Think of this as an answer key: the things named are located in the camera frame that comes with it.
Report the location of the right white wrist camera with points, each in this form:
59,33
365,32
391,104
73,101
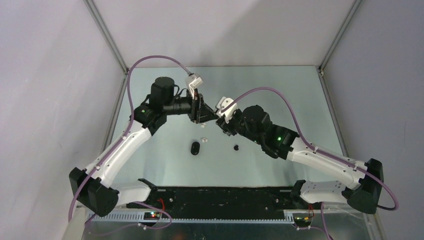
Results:
225,108

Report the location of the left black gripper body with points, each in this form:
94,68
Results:
195,112

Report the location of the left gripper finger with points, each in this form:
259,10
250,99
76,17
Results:
207,110
208,116

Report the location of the aluminium frame post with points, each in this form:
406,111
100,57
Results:
106,34
355,6

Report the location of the black earbud charging case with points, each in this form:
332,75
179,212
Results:
195,148

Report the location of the right aluminium frame post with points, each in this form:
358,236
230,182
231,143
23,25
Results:
355,6

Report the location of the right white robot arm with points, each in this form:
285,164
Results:
356,183

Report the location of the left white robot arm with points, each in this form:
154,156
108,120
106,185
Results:
93,186

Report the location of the left aluminium frame post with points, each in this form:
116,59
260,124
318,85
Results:
106,34

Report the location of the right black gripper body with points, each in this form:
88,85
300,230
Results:
236,125

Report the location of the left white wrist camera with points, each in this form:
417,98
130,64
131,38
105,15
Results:
193,81

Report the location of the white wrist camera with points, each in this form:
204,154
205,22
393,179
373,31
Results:
225,108
193,81

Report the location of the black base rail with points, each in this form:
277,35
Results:
225,203

